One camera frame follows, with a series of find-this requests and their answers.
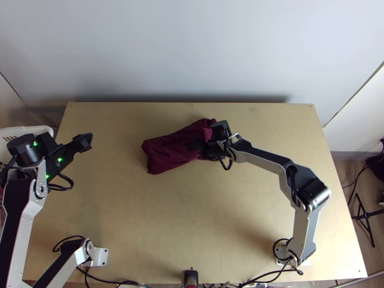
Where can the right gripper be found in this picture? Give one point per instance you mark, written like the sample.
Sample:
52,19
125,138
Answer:
214,152

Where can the maroon t-shirt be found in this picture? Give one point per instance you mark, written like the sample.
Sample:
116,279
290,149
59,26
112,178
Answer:
174,150

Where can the white laundry basket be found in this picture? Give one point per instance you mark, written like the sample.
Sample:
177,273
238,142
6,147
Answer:
27,129

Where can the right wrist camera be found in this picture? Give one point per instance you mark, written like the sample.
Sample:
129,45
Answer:
221,129

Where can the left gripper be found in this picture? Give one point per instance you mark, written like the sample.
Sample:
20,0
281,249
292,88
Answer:
79,145

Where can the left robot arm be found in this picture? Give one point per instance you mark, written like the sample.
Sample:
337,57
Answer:
18,216

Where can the black light stand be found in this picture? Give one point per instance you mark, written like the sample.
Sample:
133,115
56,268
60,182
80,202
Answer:
364,214

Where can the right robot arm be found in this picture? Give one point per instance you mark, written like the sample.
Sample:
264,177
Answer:
264,157

